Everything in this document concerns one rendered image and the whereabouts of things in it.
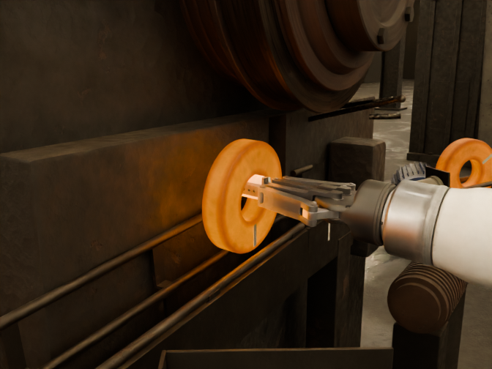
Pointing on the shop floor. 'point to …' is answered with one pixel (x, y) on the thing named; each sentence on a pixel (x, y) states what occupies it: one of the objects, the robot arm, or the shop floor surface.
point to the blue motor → (409, 173)
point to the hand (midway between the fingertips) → (246, 184)
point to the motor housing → (422, 315)
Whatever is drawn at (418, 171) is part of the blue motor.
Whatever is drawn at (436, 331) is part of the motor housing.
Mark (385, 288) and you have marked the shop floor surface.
